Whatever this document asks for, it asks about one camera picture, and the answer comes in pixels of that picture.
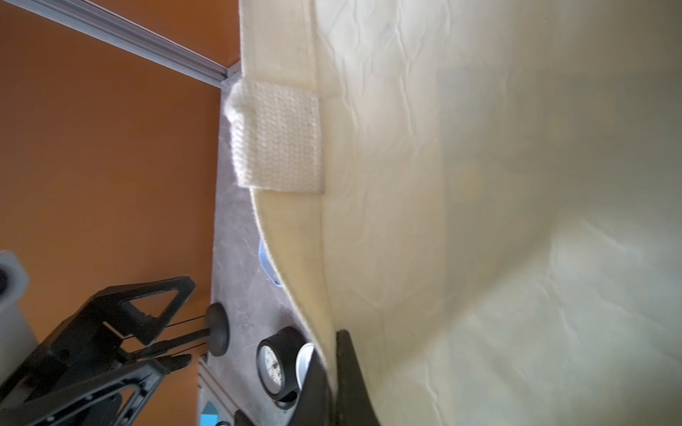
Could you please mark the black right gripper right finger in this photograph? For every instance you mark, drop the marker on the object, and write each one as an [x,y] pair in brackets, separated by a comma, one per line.
[353,405]

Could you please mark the cream canvas bag blue print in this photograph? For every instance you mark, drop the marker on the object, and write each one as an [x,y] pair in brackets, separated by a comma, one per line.
[486,195]

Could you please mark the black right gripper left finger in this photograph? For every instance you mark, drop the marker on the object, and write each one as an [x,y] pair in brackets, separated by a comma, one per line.
[315,403]

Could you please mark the left white round marker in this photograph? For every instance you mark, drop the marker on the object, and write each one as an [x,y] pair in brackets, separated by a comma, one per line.
[303,361]

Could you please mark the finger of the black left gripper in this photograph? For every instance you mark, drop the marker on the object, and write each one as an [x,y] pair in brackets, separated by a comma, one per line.
[95,333]
[116,397]

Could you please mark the black twin-bell alarm clock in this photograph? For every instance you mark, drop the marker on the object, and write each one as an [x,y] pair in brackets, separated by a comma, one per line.
[275,362]

